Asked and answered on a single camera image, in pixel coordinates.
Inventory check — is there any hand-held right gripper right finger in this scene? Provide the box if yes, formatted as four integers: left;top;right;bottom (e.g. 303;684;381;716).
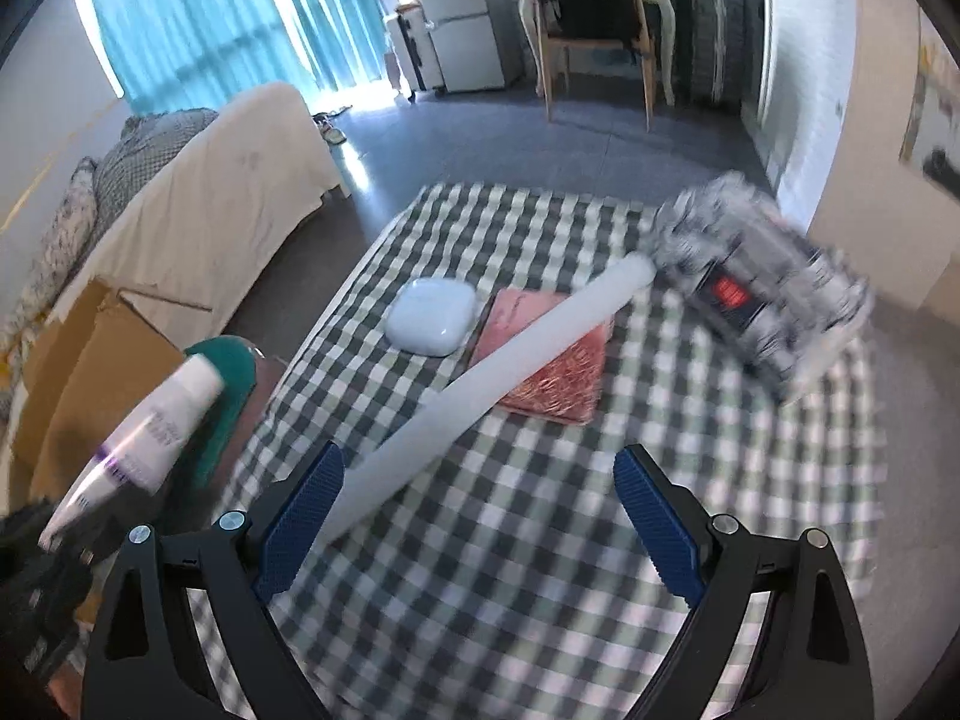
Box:
613;444;875;720

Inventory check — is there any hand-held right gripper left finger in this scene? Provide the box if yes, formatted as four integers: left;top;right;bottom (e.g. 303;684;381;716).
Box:
81;441;346;720

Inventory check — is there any white lotion tube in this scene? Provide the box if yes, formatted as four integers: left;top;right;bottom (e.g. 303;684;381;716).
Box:
37;356;226;550

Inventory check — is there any brown cardboard box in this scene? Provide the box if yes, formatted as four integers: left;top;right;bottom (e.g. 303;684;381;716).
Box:
11;277;218;511

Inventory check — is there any black white patterned tissue pack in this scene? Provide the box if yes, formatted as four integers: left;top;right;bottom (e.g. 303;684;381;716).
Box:
649;172;875;398

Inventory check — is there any teal round stool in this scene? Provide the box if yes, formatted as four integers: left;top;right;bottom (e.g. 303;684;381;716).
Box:
184;335;260;496

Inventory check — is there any green checkered tablecloth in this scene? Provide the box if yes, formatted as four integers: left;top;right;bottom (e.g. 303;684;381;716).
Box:
187;181;882;720

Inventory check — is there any pink box of clips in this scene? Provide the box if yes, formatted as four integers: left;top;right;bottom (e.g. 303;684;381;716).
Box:
465;286;616;427

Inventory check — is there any long white roll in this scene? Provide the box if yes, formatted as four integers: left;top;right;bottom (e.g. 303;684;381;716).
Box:
319;253;655;545

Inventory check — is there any white earbuds case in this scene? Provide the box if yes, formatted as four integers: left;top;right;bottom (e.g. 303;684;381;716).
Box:
386;277;481;357

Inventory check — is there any beige covered sofa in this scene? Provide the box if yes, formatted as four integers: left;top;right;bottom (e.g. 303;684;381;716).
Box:
45;81;342;331

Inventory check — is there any floral pillow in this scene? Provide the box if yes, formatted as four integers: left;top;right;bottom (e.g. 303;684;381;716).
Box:
0;157;98;346

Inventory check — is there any grey checkered blanket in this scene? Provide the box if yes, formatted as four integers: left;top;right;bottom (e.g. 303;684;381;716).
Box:
94;109;218;230

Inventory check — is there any black kitchen bag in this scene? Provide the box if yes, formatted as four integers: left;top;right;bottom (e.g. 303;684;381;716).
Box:
922;150;960;196

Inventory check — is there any white slatted door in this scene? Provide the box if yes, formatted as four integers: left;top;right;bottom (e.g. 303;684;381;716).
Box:
750;0;860;233

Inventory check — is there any wooden chair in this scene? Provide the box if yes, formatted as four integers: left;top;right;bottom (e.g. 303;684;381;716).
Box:
534;0;655;128

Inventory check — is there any white suitcase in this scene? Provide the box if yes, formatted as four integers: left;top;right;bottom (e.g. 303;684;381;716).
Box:
384;7;428;98

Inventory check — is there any dark grey suitcase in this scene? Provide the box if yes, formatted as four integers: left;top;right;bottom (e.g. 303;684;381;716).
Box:
671;0;747;110

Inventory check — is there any white mini fridge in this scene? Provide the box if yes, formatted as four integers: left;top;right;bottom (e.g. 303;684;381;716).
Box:
416;0;526;93

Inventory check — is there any wide teal curtain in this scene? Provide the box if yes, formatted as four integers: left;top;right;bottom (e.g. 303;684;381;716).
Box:
71;0;316;113

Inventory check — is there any narrow teal curtain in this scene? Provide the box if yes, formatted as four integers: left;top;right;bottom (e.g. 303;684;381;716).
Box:
262;0;391;91

